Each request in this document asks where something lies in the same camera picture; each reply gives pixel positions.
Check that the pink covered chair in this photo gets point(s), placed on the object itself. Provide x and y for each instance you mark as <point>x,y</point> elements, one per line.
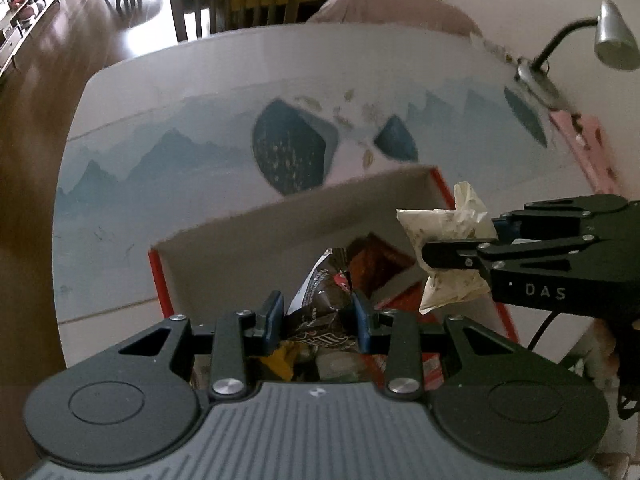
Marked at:
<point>400,5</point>

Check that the silver desk lamp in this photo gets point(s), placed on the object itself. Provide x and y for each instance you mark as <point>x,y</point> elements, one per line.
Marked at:
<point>612,35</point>

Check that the cardboard box with red edges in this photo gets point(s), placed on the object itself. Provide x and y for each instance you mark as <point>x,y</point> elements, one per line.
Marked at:
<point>280,225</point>

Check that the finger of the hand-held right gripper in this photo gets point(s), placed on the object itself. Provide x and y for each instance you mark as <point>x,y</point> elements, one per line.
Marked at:
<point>450,255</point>
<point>560,212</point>

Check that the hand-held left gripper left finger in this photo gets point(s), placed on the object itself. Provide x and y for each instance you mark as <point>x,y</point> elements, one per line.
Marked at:
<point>272,317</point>

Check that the orange snack packet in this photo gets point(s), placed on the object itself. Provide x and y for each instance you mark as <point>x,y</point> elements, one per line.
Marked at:
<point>280,365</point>

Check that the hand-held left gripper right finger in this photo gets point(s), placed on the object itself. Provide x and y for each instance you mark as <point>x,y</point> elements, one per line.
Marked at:
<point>362,320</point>

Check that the beige snack bag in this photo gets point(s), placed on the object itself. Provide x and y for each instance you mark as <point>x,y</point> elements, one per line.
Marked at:
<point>445,225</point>

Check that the long television cabinet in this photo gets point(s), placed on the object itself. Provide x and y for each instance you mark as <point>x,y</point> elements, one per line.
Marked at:
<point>25,15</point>

